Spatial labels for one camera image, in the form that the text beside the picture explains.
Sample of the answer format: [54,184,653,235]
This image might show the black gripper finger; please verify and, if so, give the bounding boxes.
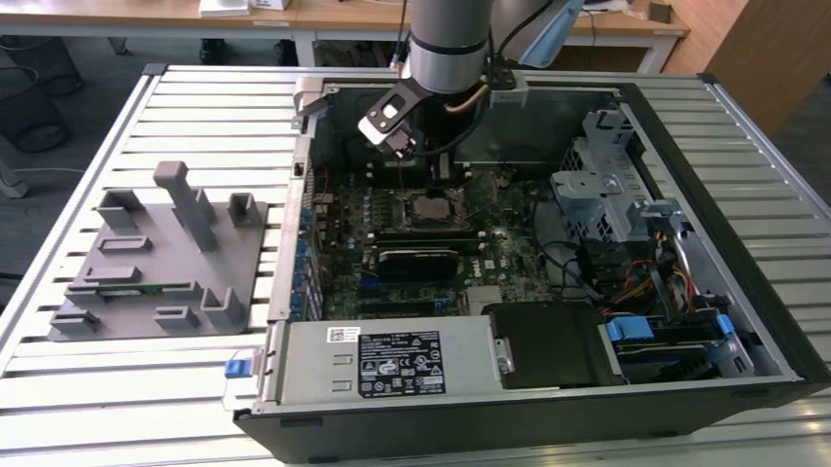
[428,156,454,194]

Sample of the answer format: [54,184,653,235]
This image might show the silver square CPU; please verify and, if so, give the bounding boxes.
[413,196,457,221]

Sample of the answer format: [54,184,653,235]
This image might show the metal CPU socket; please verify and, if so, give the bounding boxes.
[398,187,469,231]

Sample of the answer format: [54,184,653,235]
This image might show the RAM slot white clips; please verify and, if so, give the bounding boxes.
[365,163,473,171]
[365,172,473,181]

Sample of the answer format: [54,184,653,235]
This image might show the black graphics card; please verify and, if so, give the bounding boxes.
[374,248,460,284]

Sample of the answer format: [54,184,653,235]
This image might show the grey case release latch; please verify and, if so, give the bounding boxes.
[289,77,340,133]

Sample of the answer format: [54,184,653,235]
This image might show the green motherboard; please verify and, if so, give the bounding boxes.
[298,162,589,323]

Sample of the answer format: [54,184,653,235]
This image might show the silver metal drive cage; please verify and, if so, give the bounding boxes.
[548,109,658,244]

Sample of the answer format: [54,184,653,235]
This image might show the silver finned heat sink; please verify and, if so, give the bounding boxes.
[464,285,506,313]

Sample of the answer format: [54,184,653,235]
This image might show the black expansion slot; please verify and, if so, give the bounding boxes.
[358,300,437,315]

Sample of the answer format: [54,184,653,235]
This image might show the black plastic shroud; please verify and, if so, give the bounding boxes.
[484,300,625,390]

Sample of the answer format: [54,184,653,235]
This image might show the large white box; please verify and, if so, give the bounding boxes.
[197,0,252,19]

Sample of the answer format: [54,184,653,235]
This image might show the hard disk in blue carrier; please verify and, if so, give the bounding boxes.
[601,313,741,384]

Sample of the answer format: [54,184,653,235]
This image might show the silver power supply unit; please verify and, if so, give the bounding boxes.
[257,314,514,406]

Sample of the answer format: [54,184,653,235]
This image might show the grey plastic parts rack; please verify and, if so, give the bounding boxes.
[48,161,270,344]

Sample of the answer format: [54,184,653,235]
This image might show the green RAM stick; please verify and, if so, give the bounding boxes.
[94,283,190,298]

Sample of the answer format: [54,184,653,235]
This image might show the wooden cabinet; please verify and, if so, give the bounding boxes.
[660,0,831,137]

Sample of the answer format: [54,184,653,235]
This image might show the black open PC case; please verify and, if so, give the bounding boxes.
[222,76,831,464]

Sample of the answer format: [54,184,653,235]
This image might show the black mesh wastebasket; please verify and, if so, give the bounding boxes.
[0,80,72,155]

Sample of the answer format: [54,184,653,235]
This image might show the white desk foot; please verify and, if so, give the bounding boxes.
[0,133,30,199]

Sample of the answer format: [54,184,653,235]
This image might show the silver white wrist camera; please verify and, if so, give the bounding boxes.
[356,80,417,158]

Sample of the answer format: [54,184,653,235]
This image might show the black cable brass connector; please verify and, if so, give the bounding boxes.
[414,0,562,158]

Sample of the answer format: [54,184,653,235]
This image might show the small silver camera box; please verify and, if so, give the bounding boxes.
[489,72,529,107]

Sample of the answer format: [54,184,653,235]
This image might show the black internal cable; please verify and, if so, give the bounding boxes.
[529,182,609,305]

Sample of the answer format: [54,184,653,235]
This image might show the wooden desk white frame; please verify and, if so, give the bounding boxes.
[0,0,300,41]
[294,0,692,74]

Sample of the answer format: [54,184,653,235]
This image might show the yellow red wire bundle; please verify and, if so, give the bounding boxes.
[606,257,693,305]

